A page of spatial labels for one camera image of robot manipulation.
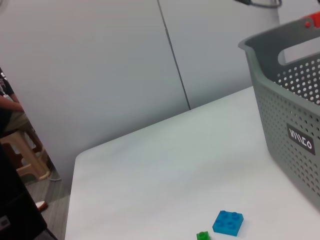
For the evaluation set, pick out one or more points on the white red sneaker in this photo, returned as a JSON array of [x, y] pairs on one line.
[[42, 205]]

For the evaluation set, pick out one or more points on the grey perforated storage bin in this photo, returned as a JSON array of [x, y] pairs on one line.
[[282, 120]]

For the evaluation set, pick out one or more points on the orange-red background bar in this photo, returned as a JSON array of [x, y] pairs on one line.
[[313, 18]]

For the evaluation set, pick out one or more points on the seated person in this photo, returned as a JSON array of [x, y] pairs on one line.
[[10, 115]]

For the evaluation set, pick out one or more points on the beige plastic stool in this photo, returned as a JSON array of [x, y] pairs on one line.
[[27, 160]]

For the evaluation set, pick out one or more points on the green rectangular brick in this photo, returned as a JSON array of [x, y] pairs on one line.
[[202, 235]]

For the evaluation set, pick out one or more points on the black computer monitor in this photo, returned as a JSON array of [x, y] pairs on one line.
[[15, 200]]

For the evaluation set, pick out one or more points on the blue square brick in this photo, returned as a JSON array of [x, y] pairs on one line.
[[228, 222]]

